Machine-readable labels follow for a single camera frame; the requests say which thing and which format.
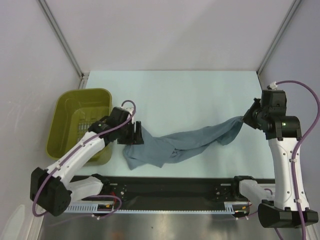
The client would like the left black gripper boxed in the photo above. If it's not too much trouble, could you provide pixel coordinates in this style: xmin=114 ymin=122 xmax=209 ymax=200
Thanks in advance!
xmin=116 ymin=120 xmax=144 ymax=144

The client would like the blue-grey t shirt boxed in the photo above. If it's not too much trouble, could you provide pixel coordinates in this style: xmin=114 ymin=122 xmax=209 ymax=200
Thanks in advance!
xmin=122 ymin=116 xmax=243 ymax=170

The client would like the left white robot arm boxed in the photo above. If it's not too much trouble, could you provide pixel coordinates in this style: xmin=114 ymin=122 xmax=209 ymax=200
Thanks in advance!
xmin=30 ymin=106 xmax=144 ymax=217

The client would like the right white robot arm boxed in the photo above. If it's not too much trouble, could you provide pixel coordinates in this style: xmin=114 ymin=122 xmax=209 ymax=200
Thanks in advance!
xmin=230 ymin=96 xmax=319 ymax=229

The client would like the olive green plastic basket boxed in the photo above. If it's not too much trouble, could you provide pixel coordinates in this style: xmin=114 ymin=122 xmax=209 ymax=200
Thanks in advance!
xmin=46 ymin=88 xmax=112 ymax=161

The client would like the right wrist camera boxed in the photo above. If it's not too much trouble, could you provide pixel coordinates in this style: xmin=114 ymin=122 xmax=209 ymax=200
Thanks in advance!
xmin=260 ymin=88 xmax=287 ymax=117

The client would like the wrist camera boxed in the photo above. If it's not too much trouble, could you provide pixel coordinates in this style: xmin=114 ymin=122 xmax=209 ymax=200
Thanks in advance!
xmin=260 ymin=88 xmax=287 ymax=117
xmin=120 ymin=106 xmax=136 ymax=124

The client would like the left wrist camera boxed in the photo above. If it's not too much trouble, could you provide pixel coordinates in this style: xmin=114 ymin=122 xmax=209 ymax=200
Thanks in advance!
xmin=120 ymin=106 xmax=136 ymax=124

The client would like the left aluminium corner post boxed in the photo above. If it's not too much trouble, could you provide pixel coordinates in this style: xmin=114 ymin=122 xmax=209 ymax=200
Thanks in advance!
xmin=36 ymin=0 xmax=84 ymax=79

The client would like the aluminium corner post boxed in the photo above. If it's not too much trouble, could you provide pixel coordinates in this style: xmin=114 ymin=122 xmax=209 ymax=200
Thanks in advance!
xmin=36 ymin=0 xmax=84 ymax=79
xmin=256 ymin=0 xmax=303 ymax=77

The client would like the white cable duct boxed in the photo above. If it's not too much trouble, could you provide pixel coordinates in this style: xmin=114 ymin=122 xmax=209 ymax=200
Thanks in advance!
xmin=64 ymin=200 xmax=251 ymax=215

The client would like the right aluminium corner post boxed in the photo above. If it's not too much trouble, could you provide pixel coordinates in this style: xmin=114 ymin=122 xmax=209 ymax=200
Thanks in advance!
xmin=256 ymin=0 xmax=303 ymax=77

